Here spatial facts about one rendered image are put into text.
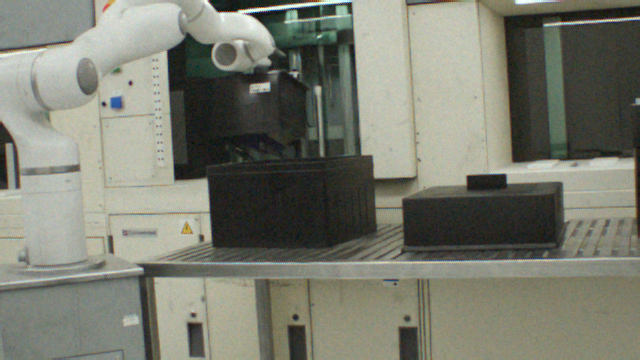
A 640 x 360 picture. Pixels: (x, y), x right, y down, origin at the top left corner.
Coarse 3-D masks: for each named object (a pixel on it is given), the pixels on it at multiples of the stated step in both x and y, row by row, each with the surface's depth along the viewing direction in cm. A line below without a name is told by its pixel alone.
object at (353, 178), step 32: (256, 160) 217; (288, 160) 219; (320, 160) 215; (352, 160) 199; (224, 192) 195; (256, 192) 192; (288, 192) 189; (320, 192) 186; (352, 192) 198; (224, 224) 196; (256, 224) 193; (288, 224) 190; (320, 224) 186; (352, 224) 198
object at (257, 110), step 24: (264, 72) 264; (216, 96) 268; (240, 96) 265; (264, 96) 262; (288, 96) 267; (216, 120) 266; (240, 120) 264; (264, 120) 261; (288, 120) 265; (240, 144) 275; (264, 144) 261; (288, 144) 273
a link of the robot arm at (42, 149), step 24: (0, 72) 174; (24, 72) 172; (0, 96) 174; (24, 96) 173; (24, 120) 175; (24, 144) 172; (48, 144) 172; (72, 144) 176; (24, 168) 173; (48, 168) 172; (72, 168) 175
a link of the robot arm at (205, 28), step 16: (208, 16) 230; (224, 16) 239; (240, 16) 241; (192, 32) 233; (208, 32) 233; (224, 32) 237; (240, 32) 238; (256, 32) 241; (256, 48) 246; (272, 48) 249
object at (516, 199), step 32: (416, 192) 185; (448, 192) 180; (480, 192) 175; (512, 192) 172; (544, 192) 168; (416, 224) 173; (448, 224) 172; (480, 224) 170; (512, 224) 168; (544, 224) 166
